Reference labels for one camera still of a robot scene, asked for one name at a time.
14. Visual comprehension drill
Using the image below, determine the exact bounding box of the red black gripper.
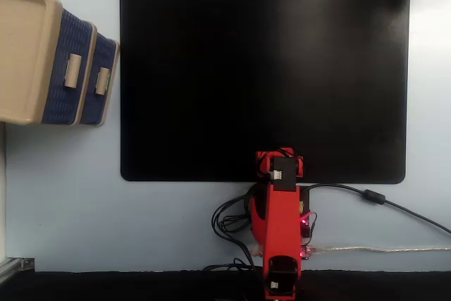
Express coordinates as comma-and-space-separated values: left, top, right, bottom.
255, 147, 305, 179

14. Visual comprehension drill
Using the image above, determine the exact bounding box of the blue woven drawer banded handle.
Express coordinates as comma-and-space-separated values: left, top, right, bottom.
80, 32, 118, 126

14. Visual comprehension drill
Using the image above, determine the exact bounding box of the red-lit motor driver board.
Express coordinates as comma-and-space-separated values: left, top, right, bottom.
299, 210, 315, 239

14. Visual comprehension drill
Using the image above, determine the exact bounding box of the black rectangular table mat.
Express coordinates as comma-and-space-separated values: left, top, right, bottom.
119, 0, 412, 185

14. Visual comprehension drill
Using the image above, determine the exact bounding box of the small USB controller board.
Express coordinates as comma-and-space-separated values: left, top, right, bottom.
298, 244, 316, 262

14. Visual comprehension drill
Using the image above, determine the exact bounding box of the black power cable with ferrite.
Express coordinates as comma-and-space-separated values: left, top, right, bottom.
300, 183, 451, 235

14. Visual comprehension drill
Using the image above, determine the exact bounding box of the silver braided USB cable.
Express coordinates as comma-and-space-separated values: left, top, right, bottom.
311, 245, 451, 254

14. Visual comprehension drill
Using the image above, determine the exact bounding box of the blue woven drawer plain handle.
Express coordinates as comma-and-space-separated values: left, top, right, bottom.
41, 8, 95, 126

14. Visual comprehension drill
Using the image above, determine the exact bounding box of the beige plastic drawer cabinet frame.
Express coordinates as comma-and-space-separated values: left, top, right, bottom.
0, 0, 121, 128

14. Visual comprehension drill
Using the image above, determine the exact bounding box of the aluminium profile post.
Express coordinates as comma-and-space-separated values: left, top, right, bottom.
0, 257, 37, 283

